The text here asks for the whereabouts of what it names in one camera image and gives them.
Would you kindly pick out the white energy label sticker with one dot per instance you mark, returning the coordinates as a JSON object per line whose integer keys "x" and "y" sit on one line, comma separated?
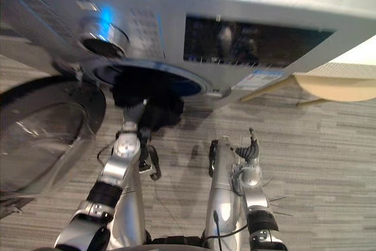
{"x": 260, "y": 79}

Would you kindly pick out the black clothes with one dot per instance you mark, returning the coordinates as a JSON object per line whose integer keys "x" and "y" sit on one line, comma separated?
{"x": 164, "y": 107}

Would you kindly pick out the silver front-load washing machine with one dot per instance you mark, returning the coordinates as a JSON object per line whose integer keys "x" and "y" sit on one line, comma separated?
{"x": 170, "y": 7}

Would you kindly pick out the black washer display panel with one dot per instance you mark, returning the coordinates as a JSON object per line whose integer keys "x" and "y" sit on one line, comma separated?
{"x": 249, "y": 42}

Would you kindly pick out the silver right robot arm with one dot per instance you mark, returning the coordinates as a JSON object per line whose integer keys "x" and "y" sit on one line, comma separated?
{"x": 258, "y": 201}

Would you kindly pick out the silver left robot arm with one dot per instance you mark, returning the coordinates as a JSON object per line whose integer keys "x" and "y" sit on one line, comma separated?
{"x": 108, "y": 171}

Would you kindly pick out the dark right robot foot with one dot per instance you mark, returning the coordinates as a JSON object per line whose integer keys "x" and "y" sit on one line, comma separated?
{"x": 211, "y": 157}

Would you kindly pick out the beige laundry basket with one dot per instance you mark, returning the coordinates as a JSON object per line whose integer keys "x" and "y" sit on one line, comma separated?
{"x": 337, "y": 83}

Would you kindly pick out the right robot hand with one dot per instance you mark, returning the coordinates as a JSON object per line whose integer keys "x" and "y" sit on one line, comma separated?
{"x": 249, "y": 149}

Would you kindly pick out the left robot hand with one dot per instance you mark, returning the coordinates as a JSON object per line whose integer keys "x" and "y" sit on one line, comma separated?
{"x": 134, "y": 113}

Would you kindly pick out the silver washer control knob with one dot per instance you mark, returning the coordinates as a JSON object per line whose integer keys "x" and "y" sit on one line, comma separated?
{"x": 108, "y": 38}

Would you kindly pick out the round glass washer door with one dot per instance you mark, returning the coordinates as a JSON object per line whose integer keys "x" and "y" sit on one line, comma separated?
{"x": 44, "y": 133}

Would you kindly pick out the dark robot torso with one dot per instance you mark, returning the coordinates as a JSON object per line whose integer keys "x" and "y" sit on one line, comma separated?
{"x": 173, "y": 243}

